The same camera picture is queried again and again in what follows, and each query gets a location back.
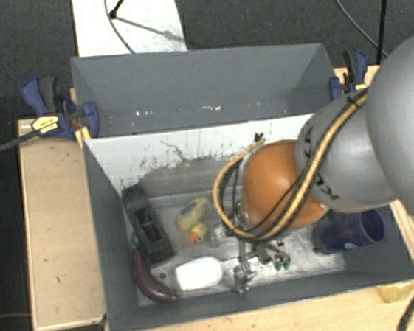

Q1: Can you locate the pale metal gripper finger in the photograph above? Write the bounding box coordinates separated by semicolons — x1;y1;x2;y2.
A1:
236;258;258;279
233;273;255;295

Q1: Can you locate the clear glass thing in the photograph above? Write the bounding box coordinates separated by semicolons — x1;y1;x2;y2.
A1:
207;223;230;249

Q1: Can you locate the white plastic bottle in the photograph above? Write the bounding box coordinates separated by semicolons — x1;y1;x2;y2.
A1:
173;253;240;292

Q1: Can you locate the yellow toy duck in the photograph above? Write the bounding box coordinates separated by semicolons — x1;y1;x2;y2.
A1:
173;195;217;247

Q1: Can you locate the purple toy eggplant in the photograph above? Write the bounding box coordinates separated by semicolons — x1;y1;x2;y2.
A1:
127;230;180;308

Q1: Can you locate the blue cup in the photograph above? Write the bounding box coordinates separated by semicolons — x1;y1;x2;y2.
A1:
312;207;389;256

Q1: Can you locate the black plastic tray block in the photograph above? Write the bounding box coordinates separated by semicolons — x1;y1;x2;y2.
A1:
120;181;177;268

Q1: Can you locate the grey metal bin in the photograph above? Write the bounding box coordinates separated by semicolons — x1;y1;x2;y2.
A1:
69;20;414;331

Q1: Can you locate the pale wood board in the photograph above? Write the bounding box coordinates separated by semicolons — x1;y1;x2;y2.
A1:
8;108;109;331

